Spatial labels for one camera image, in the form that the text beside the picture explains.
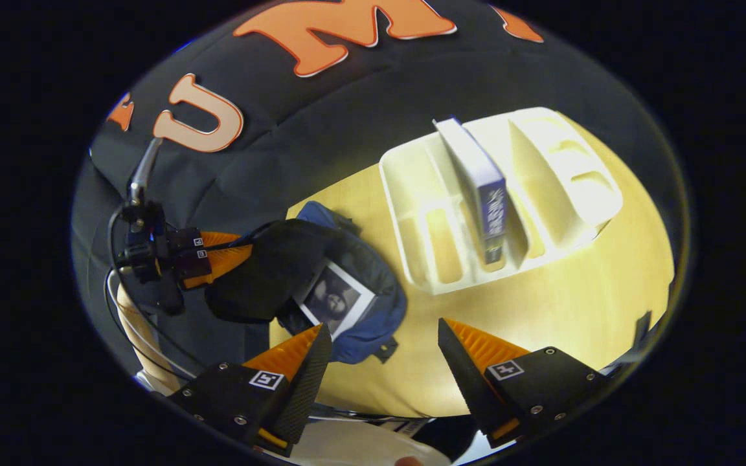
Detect portrait cover book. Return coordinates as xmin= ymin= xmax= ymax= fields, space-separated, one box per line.
xmin=292 ymin=259 xmax=379 ymax=342

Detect blue schoolbag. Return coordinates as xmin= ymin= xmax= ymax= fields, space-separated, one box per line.
xmin=205 ymin=201 xmax=408 ymax=364

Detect white bookshelf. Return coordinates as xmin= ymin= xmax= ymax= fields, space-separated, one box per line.
xmin=379 ymin=107 xmax=624 ymax=296

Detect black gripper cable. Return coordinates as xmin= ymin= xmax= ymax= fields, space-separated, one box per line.
xmin=104 ymin=207 xmax=205 ymax=383

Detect purple spine book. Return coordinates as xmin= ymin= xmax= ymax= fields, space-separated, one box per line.
xmin=433 ymin=116 xmax=508 ymax=265

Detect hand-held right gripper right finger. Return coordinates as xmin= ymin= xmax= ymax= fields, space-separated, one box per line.
xmin=436 ymin=317 xmax=615 ymax=449

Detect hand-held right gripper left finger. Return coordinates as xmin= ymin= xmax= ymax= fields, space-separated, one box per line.
xmin=166 ymin=322 xmax=335 ymax=459

